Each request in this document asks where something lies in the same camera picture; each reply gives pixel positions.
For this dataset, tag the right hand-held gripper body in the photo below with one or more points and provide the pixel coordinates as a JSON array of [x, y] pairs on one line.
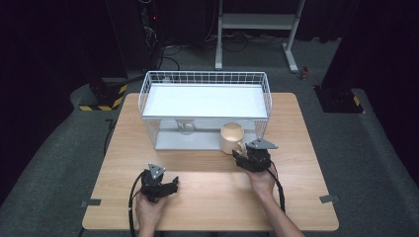
[[258, 158]]

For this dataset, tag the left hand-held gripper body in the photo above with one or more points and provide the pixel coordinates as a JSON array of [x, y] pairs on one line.
[[153, 184]]

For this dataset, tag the cream ceramic mug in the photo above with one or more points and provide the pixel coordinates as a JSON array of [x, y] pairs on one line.
[[232, 136]]

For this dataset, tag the glass jar with white lid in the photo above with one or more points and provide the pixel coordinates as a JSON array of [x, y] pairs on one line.
[[185, 126]]

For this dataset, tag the person's right hand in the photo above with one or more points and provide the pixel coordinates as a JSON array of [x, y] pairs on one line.
[[262, 182]]

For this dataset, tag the person's left hand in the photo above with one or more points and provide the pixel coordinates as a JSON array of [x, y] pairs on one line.
[[150, 212]]

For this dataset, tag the grey tape strip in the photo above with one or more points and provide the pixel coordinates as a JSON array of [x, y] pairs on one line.
[[91, 203], [330, 198]]

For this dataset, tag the black yellow striped stand base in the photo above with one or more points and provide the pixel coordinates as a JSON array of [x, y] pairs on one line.
[[108, 98]]

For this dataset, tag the small red object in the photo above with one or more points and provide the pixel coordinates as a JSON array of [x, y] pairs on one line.
[[305, 73]]

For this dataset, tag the black stand base yellow mark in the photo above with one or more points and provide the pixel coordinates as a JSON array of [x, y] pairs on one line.
[[339, 100]]

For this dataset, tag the white metal stand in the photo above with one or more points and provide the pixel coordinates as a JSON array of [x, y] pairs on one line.
[[257, 21]]

